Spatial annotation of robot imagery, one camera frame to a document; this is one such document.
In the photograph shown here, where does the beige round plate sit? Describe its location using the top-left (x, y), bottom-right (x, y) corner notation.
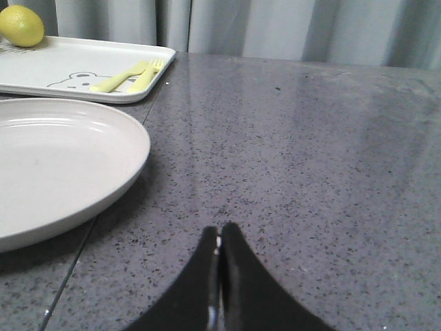
top-left (1, 98), bottom-right (150, 252)

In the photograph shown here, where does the light green plastic fork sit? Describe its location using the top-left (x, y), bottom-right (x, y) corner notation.
top-left (127, 58), bottom-right (165, 93)

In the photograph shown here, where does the grey curtain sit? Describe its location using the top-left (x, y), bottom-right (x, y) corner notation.
top-left (0, 0), bottom-right (441, 72)

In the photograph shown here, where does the white bear print tray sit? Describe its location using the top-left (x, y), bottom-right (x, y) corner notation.
top-left (1, 36), bottom-right (176, 104)

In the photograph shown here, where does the yellow lemon right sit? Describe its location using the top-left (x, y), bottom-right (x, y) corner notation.
top-left (1, 5), bottom-right (45, 48)

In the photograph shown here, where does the light green plastic knife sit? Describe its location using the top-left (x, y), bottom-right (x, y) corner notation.
top-left (89, 61), bottom-right (149, 93)

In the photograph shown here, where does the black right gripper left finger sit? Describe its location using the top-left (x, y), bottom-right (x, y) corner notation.
top-left (126, 227), bottom-right (221, 330)

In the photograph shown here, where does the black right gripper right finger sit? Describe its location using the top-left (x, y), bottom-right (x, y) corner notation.
top-left (221, 223), bottom-right (332, 330)

